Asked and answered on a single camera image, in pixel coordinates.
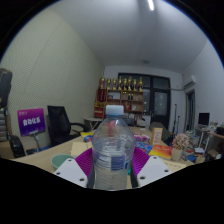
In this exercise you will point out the orange standing box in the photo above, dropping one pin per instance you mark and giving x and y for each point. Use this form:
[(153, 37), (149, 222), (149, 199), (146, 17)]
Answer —
[(156, 136)]

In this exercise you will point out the orange book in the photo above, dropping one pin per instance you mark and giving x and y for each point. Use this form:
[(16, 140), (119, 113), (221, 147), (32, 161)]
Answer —
[(160, 151)]

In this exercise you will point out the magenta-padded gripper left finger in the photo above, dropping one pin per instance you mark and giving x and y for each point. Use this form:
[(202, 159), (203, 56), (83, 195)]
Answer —
[(71, 170)]

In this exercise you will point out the pink flowers in white pot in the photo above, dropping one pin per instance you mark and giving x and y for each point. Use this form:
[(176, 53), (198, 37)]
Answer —
[(180, 145)]

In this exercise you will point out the pink box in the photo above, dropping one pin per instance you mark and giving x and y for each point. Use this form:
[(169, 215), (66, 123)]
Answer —
[(141, 138)]

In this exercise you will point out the blue book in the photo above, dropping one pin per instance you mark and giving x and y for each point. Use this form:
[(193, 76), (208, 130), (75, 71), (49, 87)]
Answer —
[(143, 146)]

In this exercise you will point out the yellow paper envelope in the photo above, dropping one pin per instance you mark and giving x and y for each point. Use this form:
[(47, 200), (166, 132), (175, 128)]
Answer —
[(175, 165), (79, 149)]

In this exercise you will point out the purple sign board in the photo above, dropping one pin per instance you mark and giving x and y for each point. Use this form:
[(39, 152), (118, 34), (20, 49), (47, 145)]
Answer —
[(31, 121)]

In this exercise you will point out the black computer monitor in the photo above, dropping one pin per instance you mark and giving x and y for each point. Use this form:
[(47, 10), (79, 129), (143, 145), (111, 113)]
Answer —
[(204, 119)]

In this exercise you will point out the clear plastic water bottle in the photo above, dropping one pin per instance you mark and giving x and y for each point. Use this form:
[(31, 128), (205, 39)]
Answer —
[(113, 150)]

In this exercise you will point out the dark framed glass door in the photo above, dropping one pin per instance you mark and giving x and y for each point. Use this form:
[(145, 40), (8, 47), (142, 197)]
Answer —
[(160, 100)]

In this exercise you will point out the wooden shelf unit with trophies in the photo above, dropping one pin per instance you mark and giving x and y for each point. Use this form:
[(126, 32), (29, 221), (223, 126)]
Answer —
[(133, 98)]

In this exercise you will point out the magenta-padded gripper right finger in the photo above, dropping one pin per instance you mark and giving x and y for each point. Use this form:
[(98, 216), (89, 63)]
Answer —
[(153, 170)]

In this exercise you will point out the black office chair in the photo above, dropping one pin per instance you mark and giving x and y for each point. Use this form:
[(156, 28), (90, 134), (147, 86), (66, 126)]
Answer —
[(60, 125)]

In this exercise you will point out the silver ribbed suitcase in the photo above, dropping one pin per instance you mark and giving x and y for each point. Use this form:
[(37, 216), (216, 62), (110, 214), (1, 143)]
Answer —
[(3, 125)]

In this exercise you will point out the ceiling tube light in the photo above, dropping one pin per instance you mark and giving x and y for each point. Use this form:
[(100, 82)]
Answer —
[(150, 5)]

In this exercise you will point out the white wall air conditioner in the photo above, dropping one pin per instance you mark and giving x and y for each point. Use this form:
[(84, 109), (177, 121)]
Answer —
[(190, 81)]

